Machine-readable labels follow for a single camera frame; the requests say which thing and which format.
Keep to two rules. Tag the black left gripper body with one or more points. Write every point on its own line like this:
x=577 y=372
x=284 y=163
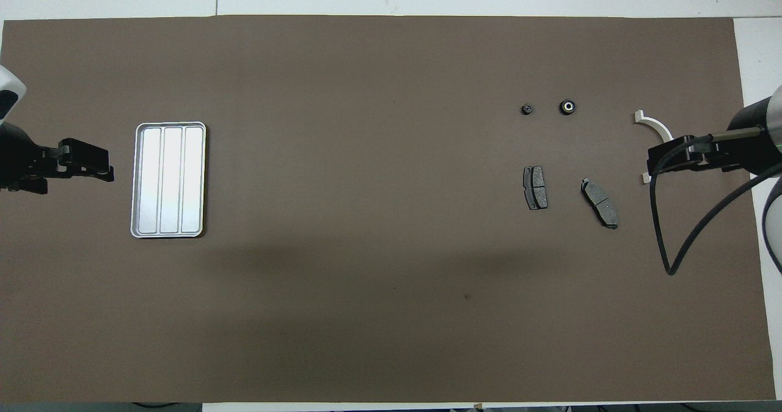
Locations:
x=21 y=158

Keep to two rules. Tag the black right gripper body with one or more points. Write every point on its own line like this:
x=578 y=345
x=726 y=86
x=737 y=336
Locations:
x=748 y=152

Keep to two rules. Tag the black bearing gear white centre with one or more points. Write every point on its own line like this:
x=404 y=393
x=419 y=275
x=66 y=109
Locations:
x=567 y=107

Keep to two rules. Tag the small black bearing gear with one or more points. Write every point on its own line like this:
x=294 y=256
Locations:
x=527 y=109

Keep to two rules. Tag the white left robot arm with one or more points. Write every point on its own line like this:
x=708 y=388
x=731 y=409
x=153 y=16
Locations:
x=9 y=85

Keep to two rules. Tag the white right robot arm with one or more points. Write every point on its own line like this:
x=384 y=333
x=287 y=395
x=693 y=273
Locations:
x=777 y=118

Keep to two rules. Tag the silver metal tray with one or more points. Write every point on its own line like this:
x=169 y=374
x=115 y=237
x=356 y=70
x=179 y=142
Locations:
x=168 y=180

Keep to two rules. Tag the dark grey brake pad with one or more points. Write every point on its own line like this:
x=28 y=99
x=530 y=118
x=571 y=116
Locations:
x=536 y=187
x=600 y=203

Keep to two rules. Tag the brown table mat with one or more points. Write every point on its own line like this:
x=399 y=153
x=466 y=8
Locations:
x=366 y=216

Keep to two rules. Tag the white curved plastic bracket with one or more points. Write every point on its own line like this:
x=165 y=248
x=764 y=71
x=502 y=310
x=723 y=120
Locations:
x=657 y=125

